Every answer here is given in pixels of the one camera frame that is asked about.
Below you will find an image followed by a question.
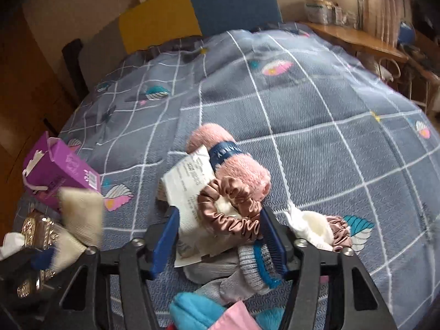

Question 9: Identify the white fuzzy sock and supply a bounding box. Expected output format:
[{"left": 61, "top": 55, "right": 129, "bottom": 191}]
[{"left": 284, "top": 210, "right": 334, "bottom": 251}]

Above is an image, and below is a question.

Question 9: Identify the knit sock with blue stripe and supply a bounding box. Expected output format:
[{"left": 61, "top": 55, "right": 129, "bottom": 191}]
[{"left": 182, "top": 241, "right": 286, "bottom": 303}]

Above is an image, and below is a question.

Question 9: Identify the wooden wardrobe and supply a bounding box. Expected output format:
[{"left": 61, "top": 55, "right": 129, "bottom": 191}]
[{"left": 0, "top": 0, "right": 74, "bottom": 234}]

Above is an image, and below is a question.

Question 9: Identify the grey checked printed quilt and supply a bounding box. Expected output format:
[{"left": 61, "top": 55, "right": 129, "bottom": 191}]
[{"left": 14, "top": 22, "right": 440, "bottom": 330}]

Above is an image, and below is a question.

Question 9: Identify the wooden desk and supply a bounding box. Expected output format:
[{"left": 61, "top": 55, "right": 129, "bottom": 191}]
[{"left": 302, "top": 21, "right": 409, "bottom": 63}]

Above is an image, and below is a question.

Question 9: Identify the pink rolled towel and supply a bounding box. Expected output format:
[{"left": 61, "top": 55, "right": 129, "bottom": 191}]
[{"left": 156, "top": 123, "right": 272, "bottom": 210}]

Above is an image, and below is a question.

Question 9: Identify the pink patterned curtain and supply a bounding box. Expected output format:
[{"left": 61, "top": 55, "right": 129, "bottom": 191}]
[{"left": 357, "top": 0, "right": 413, "bottom": 42}]

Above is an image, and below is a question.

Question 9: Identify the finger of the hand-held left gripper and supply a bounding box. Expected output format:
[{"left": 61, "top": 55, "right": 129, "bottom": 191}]
[{"left": 0, "top": 246, "right": 57, "bottom": 277}]

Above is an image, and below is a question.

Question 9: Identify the white tissue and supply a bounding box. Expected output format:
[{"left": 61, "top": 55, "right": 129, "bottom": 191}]
[{"left": 0, "top": 232, "right": 26, "bottom": 262}]

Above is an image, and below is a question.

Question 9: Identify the white metal chair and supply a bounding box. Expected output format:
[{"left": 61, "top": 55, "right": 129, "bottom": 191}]
[{"left": 375, "top": 55, "right": 403, "bottom": 83}]

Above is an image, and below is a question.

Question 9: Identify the dusty pink satin scrunchie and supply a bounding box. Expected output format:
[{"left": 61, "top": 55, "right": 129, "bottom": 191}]
[{"left": 325, "top": 215, "right": 354, "bottom": 253}]

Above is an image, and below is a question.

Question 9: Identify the ornate metallic tissue box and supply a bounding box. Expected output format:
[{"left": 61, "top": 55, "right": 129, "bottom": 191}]
[{"left": 12, "top": 210, "right": 74, "bottom": 299}]

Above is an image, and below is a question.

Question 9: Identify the brown satin scrunchie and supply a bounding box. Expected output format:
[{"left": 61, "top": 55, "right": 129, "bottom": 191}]
[{"left": 197, "top": 175, "right": 263, "bottom": 241}]

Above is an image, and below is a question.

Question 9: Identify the purple gift box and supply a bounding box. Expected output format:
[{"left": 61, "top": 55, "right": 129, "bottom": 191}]
[{"left": 22, "top": 131, "right": 102, "bottom": 214}]

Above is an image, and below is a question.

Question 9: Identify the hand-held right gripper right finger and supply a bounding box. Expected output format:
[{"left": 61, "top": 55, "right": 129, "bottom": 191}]
[{"left": 259, "top": 207, "right": 399, "bottom": 330}]

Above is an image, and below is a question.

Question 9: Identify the grey yellow blue headboard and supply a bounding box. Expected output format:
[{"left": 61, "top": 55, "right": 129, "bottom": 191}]
[{"left": 77, "top": 0, "right": 284, "bottom": 92}]

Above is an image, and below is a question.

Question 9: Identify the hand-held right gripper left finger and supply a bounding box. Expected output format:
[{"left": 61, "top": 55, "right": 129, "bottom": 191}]
[{"left": 41, "top": 208, "right": 181, "bottom": 330}]

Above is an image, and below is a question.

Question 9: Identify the blue object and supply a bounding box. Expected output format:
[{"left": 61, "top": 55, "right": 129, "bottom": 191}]
[{"left": 399, "top": 22, "right": 418, "bottom": 43}]

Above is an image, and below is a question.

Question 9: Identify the teal plush elephant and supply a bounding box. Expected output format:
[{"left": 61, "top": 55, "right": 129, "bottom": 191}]
[{"left": 168, "top": 292, "right": 286, "bottom": 330}]

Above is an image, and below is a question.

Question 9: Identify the cream ribbed sock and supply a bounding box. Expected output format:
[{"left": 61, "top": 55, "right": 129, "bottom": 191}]
[{"left": 51, "top": 187, "right": 105, "bottom": 272}]

